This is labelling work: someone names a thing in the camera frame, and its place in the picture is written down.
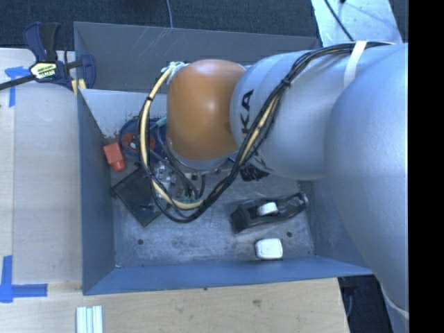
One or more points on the black flat square plate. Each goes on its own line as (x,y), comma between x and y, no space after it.
(136,194)

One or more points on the blue and red round toy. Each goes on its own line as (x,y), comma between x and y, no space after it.
(130,138)

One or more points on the red and orange plastic piece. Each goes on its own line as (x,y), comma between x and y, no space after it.
(114,155)

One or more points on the grey metal bin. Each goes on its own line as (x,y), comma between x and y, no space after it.
(194,241)

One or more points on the black tape dispenser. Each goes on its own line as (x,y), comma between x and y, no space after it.
(248,215)

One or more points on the pale wood flat board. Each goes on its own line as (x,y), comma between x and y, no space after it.
(46,186)

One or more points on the small white box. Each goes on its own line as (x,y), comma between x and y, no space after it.
(268,249)

